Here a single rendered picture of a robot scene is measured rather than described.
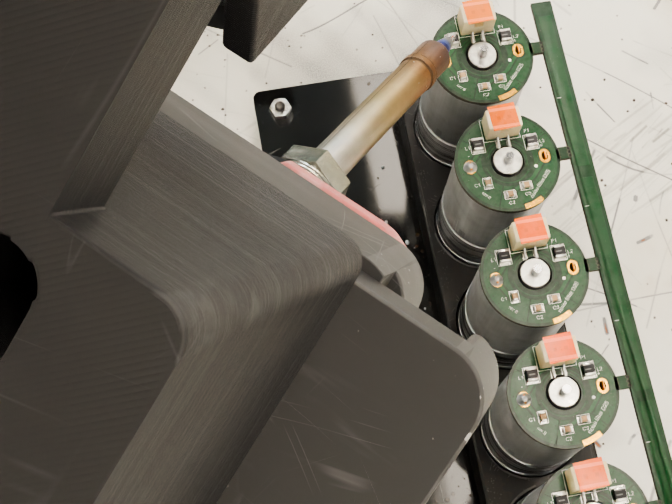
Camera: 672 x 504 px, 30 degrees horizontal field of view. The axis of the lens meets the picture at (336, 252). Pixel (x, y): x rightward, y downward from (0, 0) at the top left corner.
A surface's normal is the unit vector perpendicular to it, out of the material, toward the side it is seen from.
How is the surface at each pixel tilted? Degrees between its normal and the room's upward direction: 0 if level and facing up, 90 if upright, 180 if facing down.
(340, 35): 0
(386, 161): 0
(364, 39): 0
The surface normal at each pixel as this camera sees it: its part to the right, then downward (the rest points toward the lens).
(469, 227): -0.53, 0.80
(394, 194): 0.04, -0.31
